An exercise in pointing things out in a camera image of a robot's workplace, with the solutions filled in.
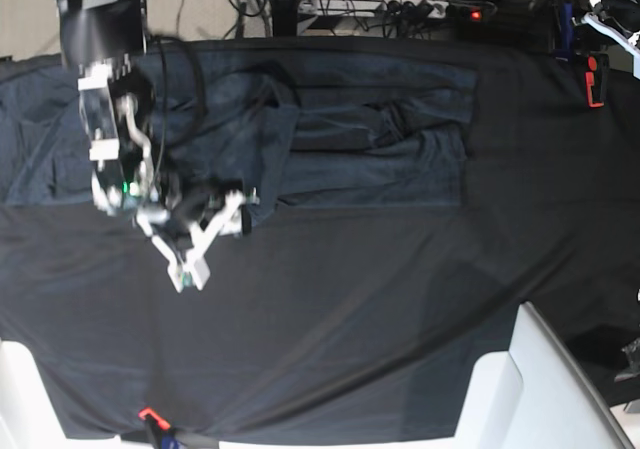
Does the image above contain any blue clamp at bottom edge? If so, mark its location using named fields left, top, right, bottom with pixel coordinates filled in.
left=138, top=407, right=181, bottom=449

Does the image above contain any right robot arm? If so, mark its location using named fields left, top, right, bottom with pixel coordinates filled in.
left=55, top=0, right=257, bottom=245

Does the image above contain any red and black clamp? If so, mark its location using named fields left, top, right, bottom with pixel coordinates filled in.
left=585, top=53, right=610, bottom=108

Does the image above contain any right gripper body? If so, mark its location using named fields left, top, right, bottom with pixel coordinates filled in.
left=136, top=180, right=260, bottom=249

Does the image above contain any black table cloth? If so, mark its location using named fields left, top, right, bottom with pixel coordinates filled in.
left=1, top=38, right=639, bottom=445

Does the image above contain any white power strip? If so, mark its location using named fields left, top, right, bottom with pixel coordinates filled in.
left=298, top=0, right=449, bottom=19

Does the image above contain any dark grey T-shirt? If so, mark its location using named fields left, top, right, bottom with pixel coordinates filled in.
left=1, top=52, right=479, bottom=222

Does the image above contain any black monitor stand pole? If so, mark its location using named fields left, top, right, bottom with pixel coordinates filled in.
left=269, top=0, right=301, bottom=38

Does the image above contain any white chair left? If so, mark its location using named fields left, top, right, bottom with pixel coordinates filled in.
left=1, top=341, right=122, bottom=448

